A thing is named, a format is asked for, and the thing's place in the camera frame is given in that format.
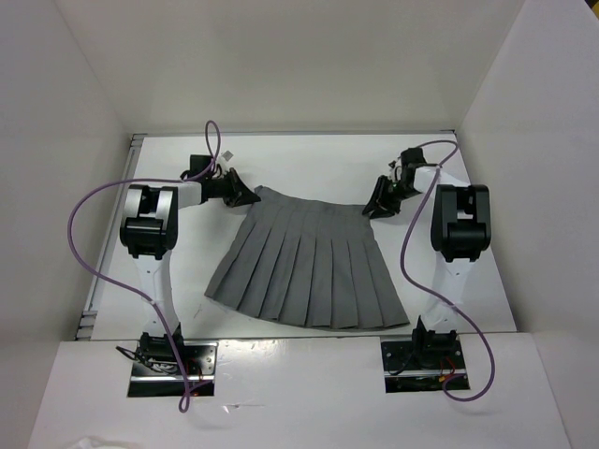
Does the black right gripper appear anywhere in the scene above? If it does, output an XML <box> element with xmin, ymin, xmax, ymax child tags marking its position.
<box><xmin>362</xmin><ymin>175</ymin><xmax>420</xmax><ymax>219</ymax></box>

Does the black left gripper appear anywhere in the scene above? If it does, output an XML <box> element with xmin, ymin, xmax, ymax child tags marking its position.
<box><xmin>205</xmin><ymin>167</ymin><xmax>259</xmax><ymax>208</ymax></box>

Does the grey pleated skirt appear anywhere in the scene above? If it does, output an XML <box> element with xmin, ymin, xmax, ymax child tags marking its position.
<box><xmin>205</xmin><ymin>186</ymin><xmax>409</xmax><ymax>331</ymax></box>

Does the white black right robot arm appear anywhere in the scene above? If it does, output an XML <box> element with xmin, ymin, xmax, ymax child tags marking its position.
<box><xmin>362</xmin><ymin>142</ymin><xmax>491</xmax><ymax>375</ymax></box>

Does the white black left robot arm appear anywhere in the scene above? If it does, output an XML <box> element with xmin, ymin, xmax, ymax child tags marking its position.
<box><xmin>119</xmin><ymin>154</ymin><xmax>259</xmax><ymax>374</ymax></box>

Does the white cloth at bottom edge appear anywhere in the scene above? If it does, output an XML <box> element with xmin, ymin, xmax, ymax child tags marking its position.
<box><xmin>66</xmin><ymin>437</ymin><xmax>138</xmax><ymax>449</ymax></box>

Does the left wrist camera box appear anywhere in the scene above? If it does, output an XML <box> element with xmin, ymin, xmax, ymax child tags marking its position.
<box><xmin>220</xmin><ymin>151</ymin><xmax>234</xmax><ymax>163</ymax></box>

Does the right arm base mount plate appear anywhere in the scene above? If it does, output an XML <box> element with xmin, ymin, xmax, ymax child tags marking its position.
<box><xmin>381</xmin><ymin>340</ymin><xmax>470</xmax><ymax>394</ymax></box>

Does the aluminium table edge rail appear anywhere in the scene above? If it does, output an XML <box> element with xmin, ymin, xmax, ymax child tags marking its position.
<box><xmin>74</xmin><ymin>134</ymin><xmax>146</xmax><ymax>341</ymax></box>

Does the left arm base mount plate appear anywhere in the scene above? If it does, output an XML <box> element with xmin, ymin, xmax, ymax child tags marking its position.
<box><xmin>127</xmin><ymin>341</ymin><xmax>218</xmax><ymax>398</ymax></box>

